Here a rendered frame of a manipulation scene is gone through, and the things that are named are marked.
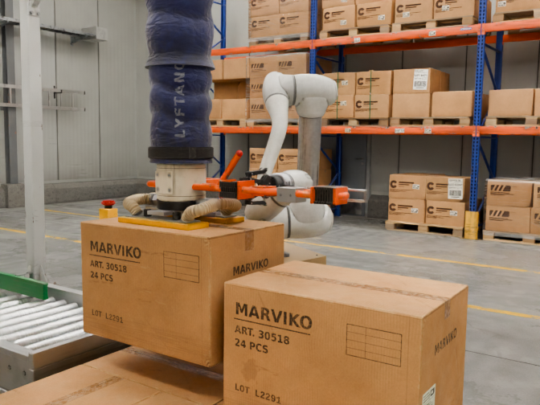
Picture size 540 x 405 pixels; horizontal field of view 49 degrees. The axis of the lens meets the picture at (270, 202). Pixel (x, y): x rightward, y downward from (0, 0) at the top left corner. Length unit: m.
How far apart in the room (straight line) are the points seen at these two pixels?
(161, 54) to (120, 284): 0.78
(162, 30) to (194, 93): 0.22
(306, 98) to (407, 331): 1.34
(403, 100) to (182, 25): 7.54
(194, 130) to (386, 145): 8.99
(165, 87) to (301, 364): 0.99
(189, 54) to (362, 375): 1.14
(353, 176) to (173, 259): 9.34
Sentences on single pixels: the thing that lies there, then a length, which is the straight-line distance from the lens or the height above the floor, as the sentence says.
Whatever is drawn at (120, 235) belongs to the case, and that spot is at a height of 1.03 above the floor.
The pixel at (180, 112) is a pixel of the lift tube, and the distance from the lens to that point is 2.01.
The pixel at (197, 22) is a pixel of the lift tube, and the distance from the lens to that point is 2.06.
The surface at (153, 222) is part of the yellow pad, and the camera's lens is 2.02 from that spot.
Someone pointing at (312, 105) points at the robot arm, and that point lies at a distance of 2.59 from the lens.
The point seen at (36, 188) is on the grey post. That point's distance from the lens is 5.62.
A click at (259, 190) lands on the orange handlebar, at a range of 1.86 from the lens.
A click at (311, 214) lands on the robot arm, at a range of 2.74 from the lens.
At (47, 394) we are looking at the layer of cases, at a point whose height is 0.54.
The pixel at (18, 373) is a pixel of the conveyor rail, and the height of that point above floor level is 0.52.
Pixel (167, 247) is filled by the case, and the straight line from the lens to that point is 1.90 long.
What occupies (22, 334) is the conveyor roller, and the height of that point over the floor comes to 0.54.
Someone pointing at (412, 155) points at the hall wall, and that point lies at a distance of 10.70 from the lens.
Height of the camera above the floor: 1.36
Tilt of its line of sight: 6 degrees down
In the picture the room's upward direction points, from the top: 1 degrees clockwise
